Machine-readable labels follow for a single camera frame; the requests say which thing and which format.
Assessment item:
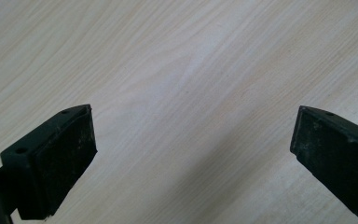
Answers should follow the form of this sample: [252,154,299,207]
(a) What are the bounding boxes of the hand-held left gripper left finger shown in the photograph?
[0,104,99,221]

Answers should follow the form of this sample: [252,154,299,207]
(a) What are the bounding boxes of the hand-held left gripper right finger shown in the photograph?
[289,105,358,222]

